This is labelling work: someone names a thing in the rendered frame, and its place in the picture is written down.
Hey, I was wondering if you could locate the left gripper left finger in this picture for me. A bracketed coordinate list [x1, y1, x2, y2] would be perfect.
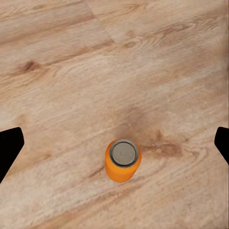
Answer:
[0, 127, 24, 183]

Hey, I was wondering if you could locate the can of soda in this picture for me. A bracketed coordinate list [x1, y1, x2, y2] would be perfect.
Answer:
[105, 138, 142, 183]

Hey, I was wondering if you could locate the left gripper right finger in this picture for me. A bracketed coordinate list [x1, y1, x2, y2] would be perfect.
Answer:
[214, 127, 229, 164]

